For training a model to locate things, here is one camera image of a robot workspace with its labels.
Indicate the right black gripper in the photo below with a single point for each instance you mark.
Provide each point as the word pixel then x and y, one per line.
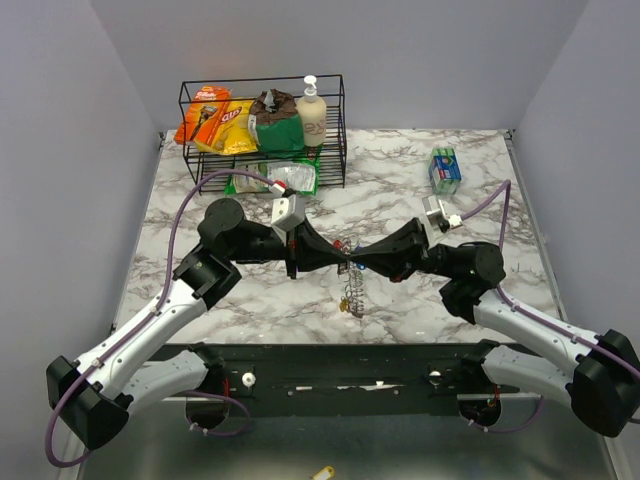
pixel 399 254

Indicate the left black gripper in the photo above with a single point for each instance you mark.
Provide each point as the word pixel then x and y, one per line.
pixel 308 250

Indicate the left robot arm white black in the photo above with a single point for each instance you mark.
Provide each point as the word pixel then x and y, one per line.
pixel 95 394

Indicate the green white snack bag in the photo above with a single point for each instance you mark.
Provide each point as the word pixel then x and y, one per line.
pixel 300 173

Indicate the blue green sponge pack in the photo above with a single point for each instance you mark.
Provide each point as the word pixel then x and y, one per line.
pixel 444 172

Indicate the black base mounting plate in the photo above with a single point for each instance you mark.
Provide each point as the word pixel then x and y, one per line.
pixel 344 380

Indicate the green brown bag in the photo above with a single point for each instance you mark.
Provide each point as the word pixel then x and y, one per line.
pixel 275 124

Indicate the yellow chips bag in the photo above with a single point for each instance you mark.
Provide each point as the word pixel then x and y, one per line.
pixel 227 133

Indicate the cream soap pump bottle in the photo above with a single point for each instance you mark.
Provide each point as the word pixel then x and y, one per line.
pixel 312 110

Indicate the orange razor package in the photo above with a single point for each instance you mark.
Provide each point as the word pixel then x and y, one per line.
pixel 203 116

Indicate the yellow tag on floor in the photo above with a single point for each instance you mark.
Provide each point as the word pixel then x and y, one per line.
pixel 326 473

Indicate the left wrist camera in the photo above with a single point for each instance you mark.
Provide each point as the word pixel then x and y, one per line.
pixel 288 212

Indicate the black wire rack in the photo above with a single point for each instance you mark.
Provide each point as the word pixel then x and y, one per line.
pixel 333 152

